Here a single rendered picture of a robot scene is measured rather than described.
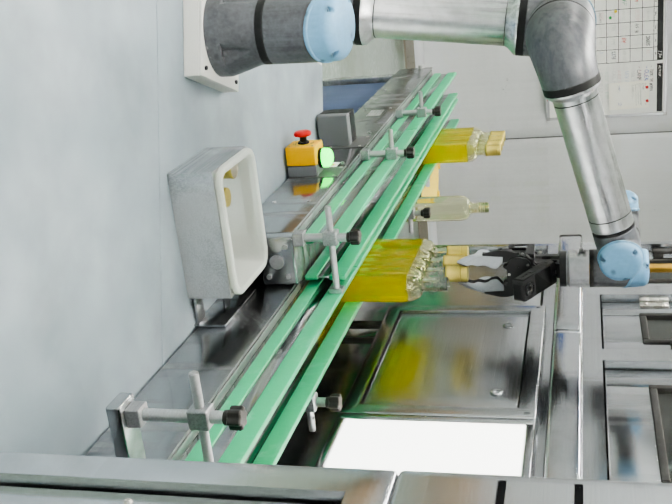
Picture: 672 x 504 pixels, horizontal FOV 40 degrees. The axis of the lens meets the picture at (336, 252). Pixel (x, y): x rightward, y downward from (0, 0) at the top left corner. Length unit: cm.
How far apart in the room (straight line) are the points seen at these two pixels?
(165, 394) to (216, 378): 8
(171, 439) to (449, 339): 78
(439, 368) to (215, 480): 97
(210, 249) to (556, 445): 64
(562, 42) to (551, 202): 634
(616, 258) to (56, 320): 94
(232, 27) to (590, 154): 64
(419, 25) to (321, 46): 21
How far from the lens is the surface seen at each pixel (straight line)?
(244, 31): 163
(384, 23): 172
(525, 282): 180
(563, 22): 159
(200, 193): 153
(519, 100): 769
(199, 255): 157
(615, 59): 762
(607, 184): 165
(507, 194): 789
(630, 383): 182
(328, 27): 159
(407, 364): 182
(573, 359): 182
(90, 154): 133
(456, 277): 188
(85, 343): 131
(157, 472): 92
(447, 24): 170
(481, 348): 186
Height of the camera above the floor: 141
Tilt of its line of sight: 15 degrees down
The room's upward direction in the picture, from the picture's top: 89 degrees clockwise
